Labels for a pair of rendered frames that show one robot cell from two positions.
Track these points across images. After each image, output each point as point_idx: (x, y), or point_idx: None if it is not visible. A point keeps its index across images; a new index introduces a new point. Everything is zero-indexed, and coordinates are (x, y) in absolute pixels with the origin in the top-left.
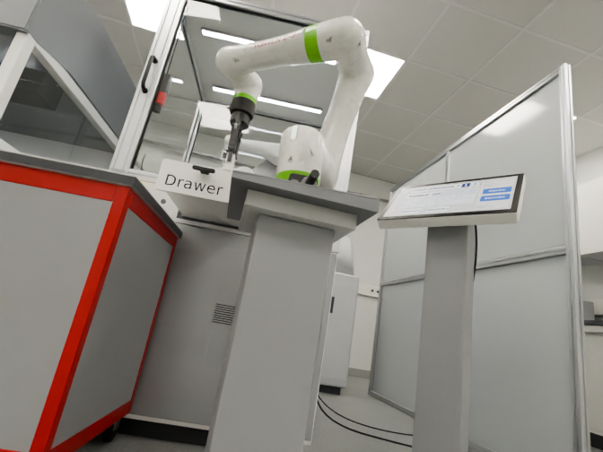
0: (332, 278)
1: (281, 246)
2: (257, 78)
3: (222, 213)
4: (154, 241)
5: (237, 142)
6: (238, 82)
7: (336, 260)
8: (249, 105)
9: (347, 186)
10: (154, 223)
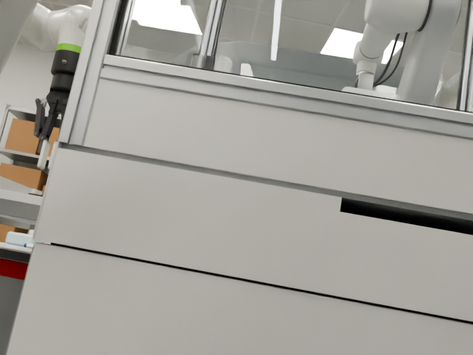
0: (15, 319)
1: None
2: (59, 16)
3: None
4: (21, 291)
5: (49, 120)
6: (52, 44)
7: (28, 263)
8: (53, 59)
9: (84, 39)
10: (5, 269)
